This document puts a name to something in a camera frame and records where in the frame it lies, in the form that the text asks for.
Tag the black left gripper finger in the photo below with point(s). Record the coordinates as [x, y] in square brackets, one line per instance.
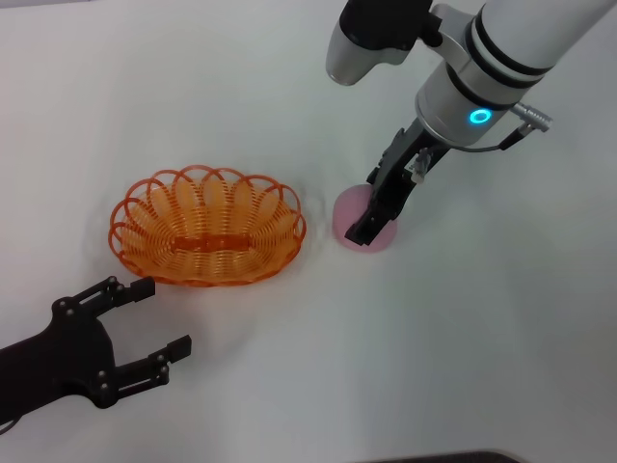
[154, 364]
[120, 291]

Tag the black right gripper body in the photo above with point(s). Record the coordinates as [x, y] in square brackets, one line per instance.
[405, 164]

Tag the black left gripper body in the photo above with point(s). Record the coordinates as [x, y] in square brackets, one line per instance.
[67, 352]

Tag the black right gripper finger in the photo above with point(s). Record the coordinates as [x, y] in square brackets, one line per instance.
[378, 217]

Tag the pink peach with green stem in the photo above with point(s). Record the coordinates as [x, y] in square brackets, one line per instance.
[347, 212]

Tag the dark rounded robot base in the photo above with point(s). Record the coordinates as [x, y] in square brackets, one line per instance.
[448, 458]

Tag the small silver plug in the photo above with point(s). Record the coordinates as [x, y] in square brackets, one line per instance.
[422, 166]

